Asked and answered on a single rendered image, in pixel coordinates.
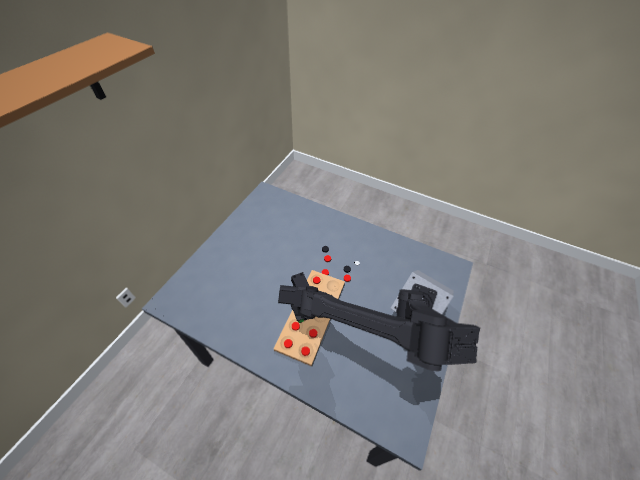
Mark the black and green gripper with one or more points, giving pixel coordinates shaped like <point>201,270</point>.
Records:
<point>299,317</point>

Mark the tan tray with round pockets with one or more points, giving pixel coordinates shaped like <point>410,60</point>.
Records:
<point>301,338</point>

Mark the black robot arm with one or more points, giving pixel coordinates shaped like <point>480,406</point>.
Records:
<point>434,334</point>

